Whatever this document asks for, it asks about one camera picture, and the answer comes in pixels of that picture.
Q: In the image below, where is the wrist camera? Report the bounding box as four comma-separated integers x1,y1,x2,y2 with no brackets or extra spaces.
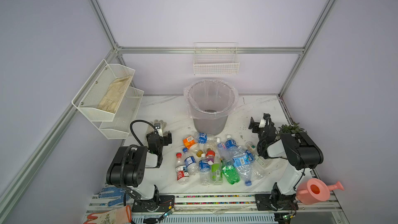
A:
153,122,163,136
259,118,269,128

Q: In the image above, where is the clear bottle green cap right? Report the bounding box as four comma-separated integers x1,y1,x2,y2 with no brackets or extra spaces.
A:
245,142,271,169

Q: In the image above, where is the white wire wall basket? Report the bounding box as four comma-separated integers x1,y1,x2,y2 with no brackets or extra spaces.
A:
193,42,240,76

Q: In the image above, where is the blue dotted glove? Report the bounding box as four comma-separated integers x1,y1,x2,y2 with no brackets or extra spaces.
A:
98,186,131,207

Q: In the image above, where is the pink watering can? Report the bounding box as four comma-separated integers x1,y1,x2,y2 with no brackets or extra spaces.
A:
296,178,345,205

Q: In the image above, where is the clear bottle white cap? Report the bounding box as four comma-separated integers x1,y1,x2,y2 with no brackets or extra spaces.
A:
216,138,230,163

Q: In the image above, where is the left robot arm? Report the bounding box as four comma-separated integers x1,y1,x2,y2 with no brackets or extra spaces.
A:
100,120,172,211

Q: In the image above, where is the green soda bottle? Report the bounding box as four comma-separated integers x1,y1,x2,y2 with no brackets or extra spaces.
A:
221,160,240,185

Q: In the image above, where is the green label red cap bottle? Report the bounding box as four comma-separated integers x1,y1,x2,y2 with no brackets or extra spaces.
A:
206,150,223,185

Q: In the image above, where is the grey bin with plastic liner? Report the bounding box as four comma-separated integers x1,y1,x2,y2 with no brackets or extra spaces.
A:
183,79,239,135

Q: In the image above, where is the large clear blue cap bottle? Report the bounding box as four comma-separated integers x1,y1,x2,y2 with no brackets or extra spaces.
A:
230,146,252,187

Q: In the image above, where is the potted green plant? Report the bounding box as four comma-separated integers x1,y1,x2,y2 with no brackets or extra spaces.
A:
279,122,306,134

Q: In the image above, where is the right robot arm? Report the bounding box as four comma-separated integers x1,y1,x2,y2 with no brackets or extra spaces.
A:
248,113,323,210

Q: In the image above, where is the white mesh two-tier shelf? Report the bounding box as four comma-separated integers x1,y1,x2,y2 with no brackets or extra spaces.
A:
72,60,144,140

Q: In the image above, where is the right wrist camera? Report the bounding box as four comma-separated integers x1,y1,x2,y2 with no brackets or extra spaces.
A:
259,118,269,128

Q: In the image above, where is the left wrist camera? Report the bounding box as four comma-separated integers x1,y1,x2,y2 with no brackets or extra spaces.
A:
153,122,163,136

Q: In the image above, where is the orange label bottle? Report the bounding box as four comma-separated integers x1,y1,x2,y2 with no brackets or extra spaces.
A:
183,136,200,152

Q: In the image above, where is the lying blue label bottle top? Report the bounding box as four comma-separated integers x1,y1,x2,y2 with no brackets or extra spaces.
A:
193,132,218,144

